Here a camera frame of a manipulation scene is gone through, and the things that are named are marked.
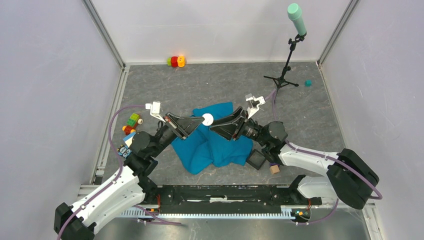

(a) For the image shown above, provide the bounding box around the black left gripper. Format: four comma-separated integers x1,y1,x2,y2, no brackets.
150,111,205,158

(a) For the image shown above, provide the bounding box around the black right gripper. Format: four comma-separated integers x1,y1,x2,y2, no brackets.
209,106,270,146

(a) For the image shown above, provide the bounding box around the small white brooch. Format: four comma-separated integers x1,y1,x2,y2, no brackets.
202,113,214,127

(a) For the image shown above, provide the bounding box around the teal blue cloth garment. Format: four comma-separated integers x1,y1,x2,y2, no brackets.
171,101,254,175

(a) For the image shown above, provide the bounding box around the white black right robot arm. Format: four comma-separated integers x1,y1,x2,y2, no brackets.
209,107,383,210

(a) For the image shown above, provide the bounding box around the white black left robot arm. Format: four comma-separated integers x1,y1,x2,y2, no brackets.
53,112,214,240

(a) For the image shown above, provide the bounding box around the colourful toy block train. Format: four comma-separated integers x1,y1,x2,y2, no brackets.
122,113,144,136

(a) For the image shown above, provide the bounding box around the tan wooden cube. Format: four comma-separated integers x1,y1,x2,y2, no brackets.
269,165,280,175

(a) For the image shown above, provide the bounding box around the green red orange toy stack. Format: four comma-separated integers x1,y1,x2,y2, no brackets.
167,55,186,68

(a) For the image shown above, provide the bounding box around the black tripod microphone stand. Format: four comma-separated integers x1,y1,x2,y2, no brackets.
263,34,307,97

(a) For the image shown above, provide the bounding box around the small teal cube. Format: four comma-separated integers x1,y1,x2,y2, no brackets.
304,79,312,87

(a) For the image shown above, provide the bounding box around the mint green microphone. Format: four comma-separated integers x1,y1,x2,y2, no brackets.
287,3,307,36

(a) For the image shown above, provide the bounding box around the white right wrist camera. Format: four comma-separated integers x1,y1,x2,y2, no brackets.
245,93,266,119

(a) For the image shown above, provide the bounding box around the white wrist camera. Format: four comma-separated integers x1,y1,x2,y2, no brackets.
245,93,266,119
145,101,166,123

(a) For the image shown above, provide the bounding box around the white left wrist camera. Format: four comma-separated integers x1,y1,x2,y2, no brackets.
145,101,166,123

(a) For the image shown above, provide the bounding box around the black square frame lower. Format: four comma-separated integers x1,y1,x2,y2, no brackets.
246,149,266,171

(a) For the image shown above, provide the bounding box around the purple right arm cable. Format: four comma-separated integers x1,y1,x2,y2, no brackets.
264,87,384,226

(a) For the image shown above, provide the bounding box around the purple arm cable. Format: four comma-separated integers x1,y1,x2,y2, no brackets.
56,104,183,240
264,87,384,226

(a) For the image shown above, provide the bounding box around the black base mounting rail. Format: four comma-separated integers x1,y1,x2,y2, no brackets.
141,184,322,214

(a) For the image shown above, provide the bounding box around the white slotted cable duct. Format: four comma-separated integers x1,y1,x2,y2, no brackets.
117,207,296,220

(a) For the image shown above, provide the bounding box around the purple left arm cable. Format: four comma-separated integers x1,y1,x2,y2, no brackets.
56,104,183,240

